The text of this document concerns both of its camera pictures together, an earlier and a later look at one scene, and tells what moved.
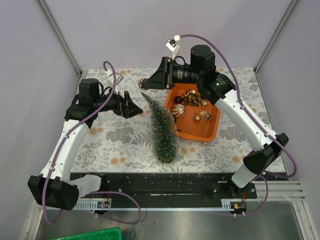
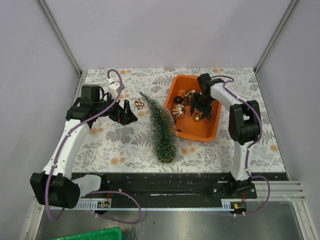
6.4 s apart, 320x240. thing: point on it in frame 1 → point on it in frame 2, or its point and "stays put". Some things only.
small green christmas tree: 165,131 stays put
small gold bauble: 197,118 stays put
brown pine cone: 140,83 → 139,104
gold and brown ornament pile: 193,97 stays put
